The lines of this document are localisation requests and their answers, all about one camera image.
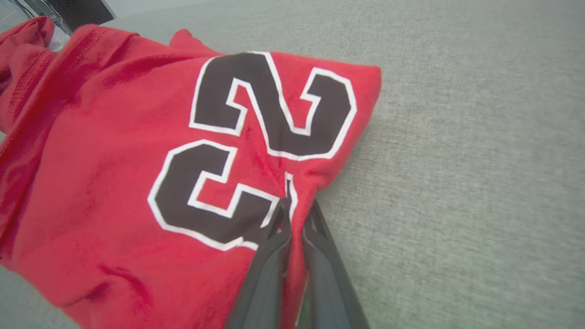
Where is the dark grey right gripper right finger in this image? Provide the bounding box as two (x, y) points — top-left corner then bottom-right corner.
(302, 200), (371, 329)

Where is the red and white jersey garment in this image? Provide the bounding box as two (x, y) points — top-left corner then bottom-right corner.
(0, 16), (382, 329)

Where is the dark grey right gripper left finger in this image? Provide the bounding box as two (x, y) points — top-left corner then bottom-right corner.
(224, 199), (293, 329)

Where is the black glossy panel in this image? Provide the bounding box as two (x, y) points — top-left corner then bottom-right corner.
(18, 0), (116, 36)

